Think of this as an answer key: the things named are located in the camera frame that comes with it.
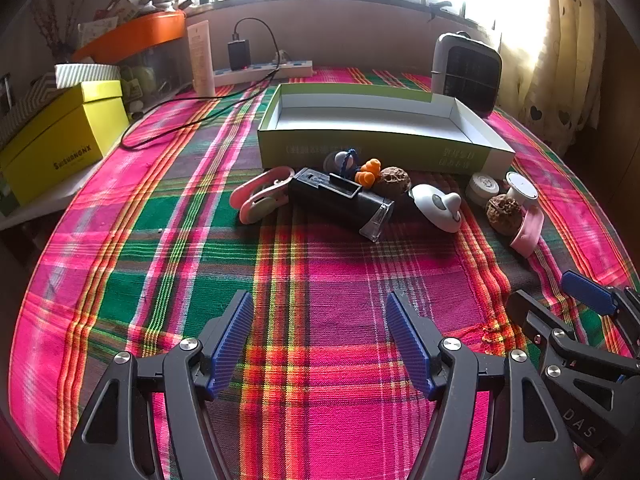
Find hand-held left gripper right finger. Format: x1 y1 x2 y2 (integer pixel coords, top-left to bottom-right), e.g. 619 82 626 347
386 290 583 480

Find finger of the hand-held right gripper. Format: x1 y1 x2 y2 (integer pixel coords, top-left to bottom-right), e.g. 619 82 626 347
560 270 640 361
506 289 640 413

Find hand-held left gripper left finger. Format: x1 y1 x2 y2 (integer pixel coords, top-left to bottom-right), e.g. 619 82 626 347
59 290 256 480

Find pink strap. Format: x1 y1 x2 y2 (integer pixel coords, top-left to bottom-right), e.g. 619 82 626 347
510 206 546 258

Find brown walnut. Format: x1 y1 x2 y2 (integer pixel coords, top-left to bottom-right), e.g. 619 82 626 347
486 195 525 236
374 166 413 198

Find green spool white cap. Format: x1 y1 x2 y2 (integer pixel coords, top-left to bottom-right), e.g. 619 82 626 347
502 171 540 206

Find pink white carabiner clip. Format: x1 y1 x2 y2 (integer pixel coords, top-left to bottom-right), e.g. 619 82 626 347
231 165 296 225

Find white round gadget grey patches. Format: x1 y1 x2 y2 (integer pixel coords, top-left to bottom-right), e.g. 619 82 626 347
410 183 463 233

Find small white round jar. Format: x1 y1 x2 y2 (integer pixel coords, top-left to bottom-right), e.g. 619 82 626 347
466 172 501 208

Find black rectangular device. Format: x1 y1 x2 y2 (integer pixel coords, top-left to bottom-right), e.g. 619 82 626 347
289 167 396 243

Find blue cord orange charm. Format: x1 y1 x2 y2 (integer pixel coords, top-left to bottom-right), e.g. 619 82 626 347
334 148 383 190

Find grey holder with white ball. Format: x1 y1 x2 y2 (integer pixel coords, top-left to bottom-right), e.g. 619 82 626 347
322 151 361 176

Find green white cardboard box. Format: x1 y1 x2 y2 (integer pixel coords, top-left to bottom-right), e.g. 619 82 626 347
257 81 517 175

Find pink green plaid tablecloth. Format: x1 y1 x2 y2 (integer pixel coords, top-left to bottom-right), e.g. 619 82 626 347
10 66 640 480

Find white side shelf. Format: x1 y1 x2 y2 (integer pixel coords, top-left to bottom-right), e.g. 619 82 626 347
0 160 101 231

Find heart print curtain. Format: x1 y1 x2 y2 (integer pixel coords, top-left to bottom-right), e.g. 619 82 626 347
500 0 608 146

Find grey black space heater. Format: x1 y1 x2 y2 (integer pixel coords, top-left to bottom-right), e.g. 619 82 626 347
431 31 502 118

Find yellow box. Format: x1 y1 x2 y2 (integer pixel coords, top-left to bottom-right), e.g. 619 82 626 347
0 80 132 206

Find white power strip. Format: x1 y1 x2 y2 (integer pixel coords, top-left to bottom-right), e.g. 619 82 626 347
213 59 314 87

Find clear container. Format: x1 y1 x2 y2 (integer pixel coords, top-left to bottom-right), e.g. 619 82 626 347
120 40 193 106

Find cream tube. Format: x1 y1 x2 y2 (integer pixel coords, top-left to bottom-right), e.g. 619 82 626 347
187 21 217 97

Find black charger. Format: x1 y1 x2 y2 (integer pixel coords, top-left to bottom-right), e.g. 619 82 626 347
227 37 249 71

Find green white striped box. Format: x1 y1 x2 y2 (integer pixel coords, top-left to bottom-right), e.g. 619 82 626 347
54 62 123 90

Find grey chevron box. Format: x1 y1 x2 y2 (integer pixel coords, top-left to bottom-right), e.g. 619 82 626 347
0 72 63 151

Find orange tray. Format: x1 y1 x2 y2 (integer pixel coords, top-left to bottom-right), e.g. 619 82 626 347
70 10 188 63

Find printed card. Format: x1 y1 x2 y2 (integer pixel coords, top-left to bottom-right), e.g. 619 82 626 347
79 17 120 47

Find dried branches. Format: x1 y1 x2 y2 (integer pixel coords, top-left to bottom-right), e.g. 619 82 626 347
30 0 86 61

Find black cable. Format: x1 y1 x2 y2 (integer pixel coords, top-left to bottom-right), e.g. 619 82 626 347
120 17 281 151

